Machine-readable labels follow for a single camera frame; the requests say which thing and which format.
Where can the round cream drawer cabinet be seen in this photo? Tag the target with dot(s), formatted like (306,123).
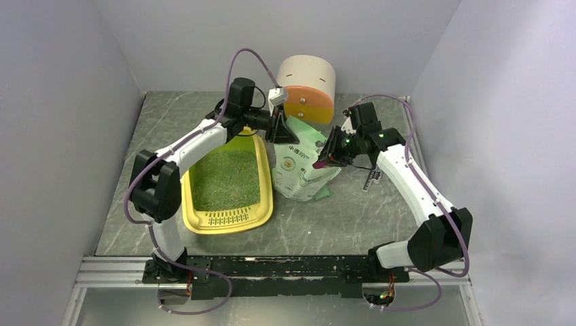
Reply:
(310,82)

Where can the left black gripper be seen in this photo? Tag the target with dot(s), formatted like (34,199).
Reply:
(278,130)

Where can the green cat litter bag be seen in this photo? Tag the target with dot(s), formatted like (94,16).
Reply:
(293,175)

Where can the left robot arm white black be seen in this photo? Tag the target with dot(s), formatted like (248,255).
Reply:
(154,194)

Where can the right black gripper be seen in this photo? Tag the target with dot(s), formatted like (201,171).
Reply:
(329,152)

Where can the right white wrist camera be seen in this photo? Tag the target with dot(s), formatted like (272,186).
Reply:
(347,126)

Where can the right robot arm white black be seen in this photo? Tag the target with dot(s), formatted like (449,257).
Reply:
(443,230)

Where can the magenta plastic scoop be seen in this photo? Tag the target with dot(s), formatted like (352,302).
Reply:
(319,164)

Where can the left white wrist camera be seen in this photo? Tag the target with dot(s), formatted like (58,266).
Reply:
(276,97)

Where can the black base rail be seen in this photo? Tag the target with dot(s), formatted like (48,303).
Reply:
(270,276)

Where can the yellow litter box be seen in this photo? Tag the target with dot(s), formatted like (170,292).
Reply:
(235,220)

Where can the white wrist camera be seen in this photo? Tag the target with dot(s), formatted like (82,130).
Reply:
(347,126)
(276,97)

